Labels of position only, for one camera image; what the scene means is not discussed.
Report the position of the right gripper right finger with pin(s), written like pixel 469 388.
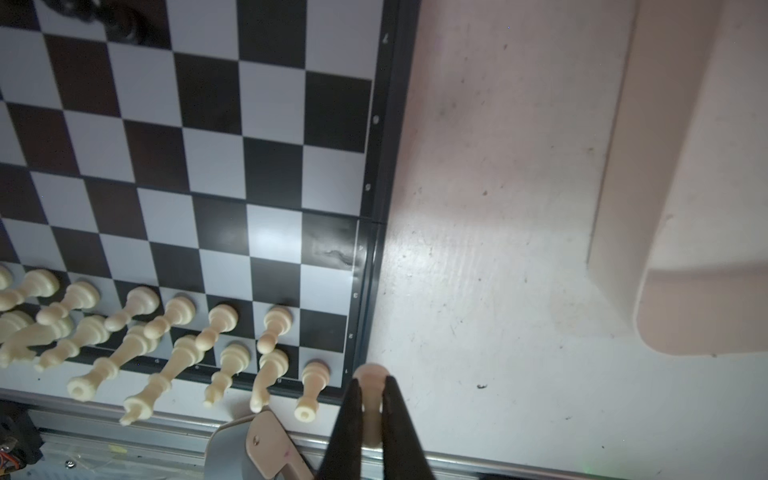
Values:
pixel 403 456

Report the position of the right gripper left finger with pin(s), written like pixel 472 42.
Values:
pixel 342 459

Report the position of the white chess pawn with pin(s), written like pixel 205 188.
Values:
pixel 372 380

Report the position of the grey stapler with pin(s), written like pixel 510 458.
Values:
pixel 254 447

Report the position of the black and silver chessboard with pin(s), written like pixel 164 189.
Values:
pixel 212 152

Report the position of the white plastic tray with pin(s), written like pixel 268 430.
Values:
pixel 679 246

